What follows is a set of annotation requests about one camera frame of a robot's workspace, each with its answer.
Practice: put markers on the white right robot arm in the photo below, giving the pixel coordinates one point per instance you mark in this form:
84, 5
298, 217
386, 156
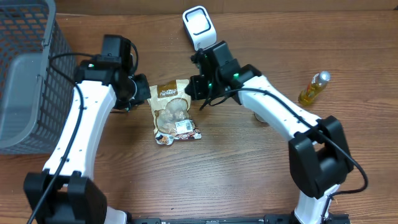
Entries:
319, 157

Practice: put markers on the white barcode scanner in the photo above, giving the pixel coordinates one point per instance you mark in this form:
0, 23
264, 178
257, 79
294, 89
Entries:
199, 27

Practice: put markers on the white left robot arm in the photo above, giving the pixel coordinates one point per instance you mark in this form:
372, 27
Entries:
64, 192

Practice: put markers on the grey plastic mesh basket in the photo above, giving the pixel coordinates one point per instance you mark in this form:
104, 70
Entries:
35, 100

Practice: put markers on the yellow oil bottle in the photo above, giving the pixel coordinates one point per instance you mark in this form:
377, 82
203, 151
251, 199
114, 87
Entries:
314, 88

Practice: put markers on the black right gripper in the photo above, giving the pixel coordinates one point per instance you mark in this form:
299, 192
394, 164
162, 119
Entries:
195, 88

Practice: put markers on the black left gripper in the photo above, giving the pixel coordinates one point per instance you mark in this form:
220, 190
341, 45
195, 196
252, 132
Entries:
145, 94

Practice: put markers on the green lid jar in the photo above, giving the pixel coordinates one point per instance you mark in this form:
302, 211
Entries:
259, 118

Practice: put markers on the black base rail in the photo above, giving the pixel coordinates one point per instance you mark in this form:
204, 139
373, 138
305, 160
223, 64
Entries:
214, 220

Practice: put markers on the brown nut snack pouch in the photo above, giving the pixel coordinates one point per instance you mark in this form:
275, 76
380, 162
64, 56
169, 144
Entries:
170, 109

